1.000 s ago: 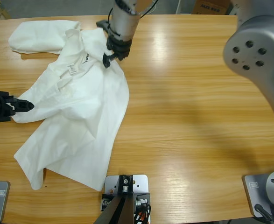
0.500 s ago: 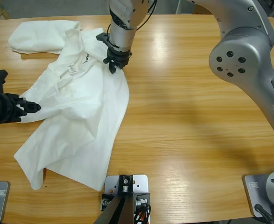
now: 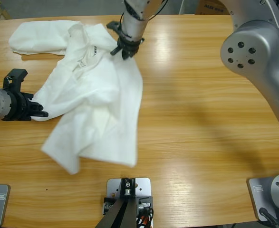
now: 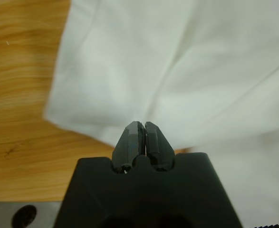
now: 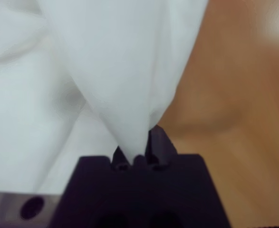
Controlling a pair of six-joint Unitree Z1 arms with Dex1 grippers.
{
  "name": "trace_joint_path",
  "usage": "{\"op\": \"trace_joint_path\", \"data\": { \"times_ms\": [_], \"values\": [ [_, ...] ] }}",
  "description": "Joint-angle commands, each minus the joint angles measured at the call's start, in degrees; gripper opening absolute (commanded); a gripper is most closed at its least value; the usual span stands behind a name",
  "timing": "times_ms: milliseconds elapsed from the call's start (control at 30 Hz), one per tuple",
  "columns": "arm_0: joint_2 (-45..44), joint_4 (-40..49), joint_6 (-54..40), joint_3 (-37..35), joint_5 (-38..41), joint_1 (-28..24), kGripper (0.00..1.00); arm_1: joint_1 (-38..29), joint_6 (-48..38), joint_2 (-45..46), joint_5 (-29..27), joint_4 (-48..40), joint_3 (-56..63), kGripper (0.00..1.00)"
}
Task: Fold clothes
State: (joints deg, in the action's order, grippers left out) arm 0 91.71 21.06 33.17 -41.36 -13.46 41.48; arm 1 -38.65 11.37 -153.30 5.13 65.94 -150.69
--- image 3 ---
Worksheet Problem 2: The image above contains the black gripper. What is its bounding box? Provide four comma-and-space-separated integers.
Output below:
1, 88, 49, 122
110, 33, 144, 60

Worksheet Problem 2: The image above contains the white t-shirt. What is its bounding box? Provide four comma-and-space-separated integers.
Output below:
32, 20, 144, 175

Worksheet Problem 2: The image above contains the folded white cloth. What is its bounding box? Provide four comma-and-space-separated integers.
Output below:
8, 20, 83, 57

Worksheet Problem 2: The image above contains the cardboard box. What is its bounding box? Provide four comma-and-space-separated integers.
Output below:
195, 0, 232, 15

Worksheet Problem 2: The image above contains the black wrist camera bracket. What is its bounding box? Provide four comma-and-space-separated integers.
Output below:
106, 20, 122, 33
2, 68, 28, 92

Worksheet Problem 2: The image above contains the white camera stand mount block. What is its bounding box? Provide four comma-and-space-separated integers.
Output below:
106, 177, 154, 228

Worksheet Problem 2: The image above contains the orange cable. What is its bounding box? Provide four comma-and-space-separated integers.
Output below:
139, 214, 154, 228

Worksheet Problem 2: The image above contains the black base cable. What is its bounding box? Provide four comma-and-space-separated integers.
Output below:
259, 207, 279, 228

